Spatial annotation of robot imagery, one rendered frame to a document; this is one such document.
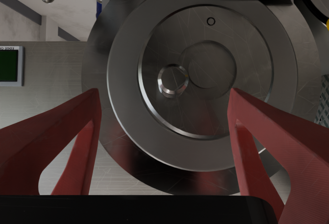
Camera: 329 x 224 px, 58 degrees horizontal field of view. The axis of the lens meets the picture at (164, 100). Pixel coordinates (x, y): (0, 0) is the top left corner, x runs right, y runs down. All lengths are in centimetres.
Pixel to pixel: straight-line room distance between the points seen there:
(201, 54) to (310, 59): 7
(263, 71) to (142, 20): 8
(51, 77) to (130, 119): 38
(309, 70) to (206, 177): 9
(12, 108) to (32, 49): 11
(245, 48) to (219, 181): 8
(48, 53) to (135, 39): 39
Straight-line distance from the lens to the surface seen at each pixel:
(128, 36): 18
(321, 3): 22
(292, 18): 21
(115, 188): 53
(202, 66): 16
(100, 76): 19
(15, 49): 58
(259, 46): 17
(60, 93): 54
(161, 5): 19
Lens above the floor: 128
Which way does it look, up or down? 4 degrees down
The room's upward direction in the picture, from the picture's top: 180 degrees counter-clockwise
